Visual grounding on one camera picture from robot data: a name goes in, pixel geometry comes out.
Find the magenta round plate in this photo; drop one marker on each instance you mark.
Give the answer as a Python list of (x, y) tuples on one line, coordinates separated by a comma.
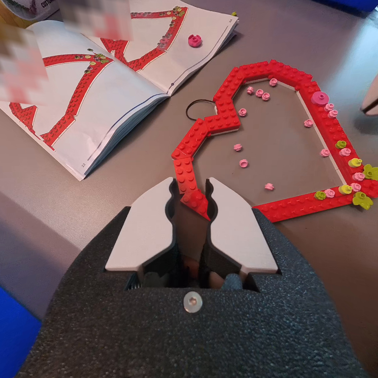
[(195, 40), (319, 98)]

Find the red brick heart frame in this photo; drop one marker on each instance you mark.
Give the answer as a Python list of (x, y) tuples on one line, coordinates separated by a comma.
[(227, 94)]

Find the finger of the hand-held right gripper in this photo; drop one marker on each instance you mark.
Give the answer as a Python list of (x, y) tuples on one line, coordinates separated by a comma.
[(372, 97), (373, 109)]

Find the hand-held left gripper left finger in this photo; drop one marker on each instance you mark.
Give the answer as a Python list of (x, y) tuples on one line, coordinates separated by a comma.
[(144, 230)]

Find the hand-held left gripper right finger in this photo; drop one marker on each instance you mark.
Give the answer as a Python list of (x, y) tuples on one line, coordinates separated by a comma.
[(239, 233)]

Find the instruction booklet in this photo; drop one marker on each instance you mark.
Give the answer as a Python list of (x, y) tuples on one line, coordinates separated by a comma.
[(124, 97)]

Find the grey desk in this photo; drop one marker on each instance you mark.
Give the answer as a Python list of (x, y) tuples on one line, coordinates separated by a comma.
[(280, 138)]

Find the yellow carton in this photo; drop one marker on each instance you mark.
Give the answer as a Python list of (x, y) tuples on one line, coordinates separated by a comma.
[(8, 20)]

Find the yellow-green cone stud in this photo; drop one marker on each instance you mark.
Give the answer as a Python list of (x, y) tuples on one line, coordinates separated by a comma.
[(345, 189), (355, 162)]

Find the white product box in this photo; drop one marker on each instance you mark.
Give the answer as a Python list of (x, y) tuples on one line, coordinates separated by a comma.
[(44, 3)]

